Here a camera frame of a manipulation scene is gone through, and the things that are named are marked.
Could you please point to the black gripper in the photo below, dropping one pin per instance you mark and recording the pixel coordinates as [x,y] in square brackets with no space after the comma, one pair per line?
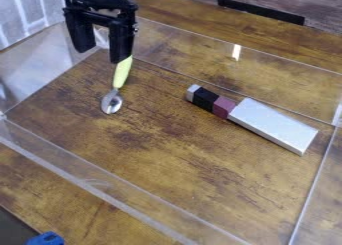
[110,13]

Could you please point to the black strip on table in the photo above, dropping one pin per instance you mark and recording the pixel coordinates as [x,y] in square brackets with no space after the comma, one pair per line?
[262,11]

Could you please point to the blue object at bottom edge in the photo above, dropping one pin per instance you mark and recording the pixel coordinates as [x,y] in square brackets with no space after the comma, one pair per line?
[48,238]

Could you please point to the clear acrylic triangle bracket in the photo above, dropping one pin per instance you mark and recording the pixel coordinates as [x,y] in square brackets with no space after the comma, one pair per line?
[102,37]

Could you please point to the spoon with yellow handle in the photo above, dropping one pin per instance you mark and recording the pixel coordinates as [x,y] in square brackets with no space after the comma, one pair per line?
[112,100]

